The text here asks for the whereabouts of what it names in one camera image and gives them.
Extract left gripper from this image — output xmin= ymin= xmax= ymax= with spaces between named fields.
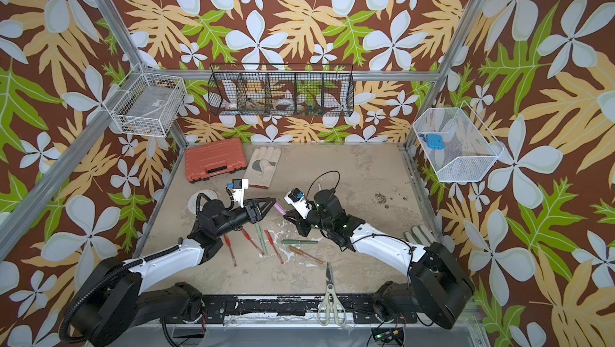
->
xmin=215 ymin=195 xmax=274 ymax=240

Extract pink pen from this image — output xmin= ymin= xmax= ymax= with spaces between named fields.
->
xmin=274 ymin=203 xmax=287 ymax=216

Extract light green pen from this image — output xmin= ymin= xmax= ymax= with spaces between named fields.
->
xmin=255 ymin=224 xmax=268 ymax=256

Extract red pen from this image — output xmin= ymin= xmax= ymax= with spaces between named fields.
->
xmin=240 ymin=229 xmax=265 ymax=256
xmin=264 ymin=230 xmax=284 ymax=265
xmin=224 ymin=235 xmax=238 ymax=268

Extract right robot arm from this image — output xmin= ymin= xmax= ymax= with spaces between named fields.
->
xmin=284 ymin=189 xmax=476 ymax=329

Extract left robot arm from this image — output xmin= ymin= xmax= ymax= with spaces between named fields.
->
xmin=59 ymin=193 xmax=276 ymax=346

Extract brown orange pen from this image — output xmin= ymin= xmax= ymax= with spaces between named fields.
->
xmin=288 ymin=246 xmax=324 ymax=265

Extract beige work glove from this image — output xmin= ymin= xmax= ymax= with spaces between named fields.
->
xmin=243 ymin=146 xmax=282 ymax=187

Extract red plastic tool case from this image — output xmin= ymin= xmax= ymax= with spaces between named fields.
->
xmin=185 ymin=138 xmax=248 ymax=183

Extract white tape roll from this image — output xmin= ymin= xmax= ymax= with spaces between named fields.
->
xmin=186 ymin=189 xmax=218 ymax=216

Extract grey striped work glove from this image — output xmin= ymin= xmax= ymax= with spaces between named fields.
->
xmin=404 ymin=225 xmax=437 ymax=247

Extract blue object in basket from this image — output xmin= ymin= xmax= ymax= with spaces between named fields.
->
xmin=424 ymin=133 xmax=445 ymax=150

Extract white mesh basket right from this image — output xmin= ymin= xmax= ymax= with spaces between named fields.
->
xmin=413 ymin=105 xmax=504 ymax=184

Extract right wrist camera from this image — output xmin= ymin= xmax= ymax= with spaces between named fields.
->
xmin=284 ymin=188 xmax=312 ymax=219

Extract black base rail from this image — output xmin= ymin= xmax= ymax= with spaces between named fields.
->
xmin=168 ymin=294 xmax=418 ymax=325

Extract white-handled scissors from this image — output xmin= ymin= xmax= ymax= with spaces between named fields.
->
xmin=316 ymin=262 xmax=348 ymax=327

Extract black wire basket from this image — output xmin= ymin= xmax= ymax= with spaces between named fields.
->
xmin=205 ymin=63 xmax=356 ymax=117

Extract white wire basket left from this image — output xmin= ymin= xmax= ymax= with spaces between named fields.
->
xmin=104 ymin=65 xmax=187 ymax=137

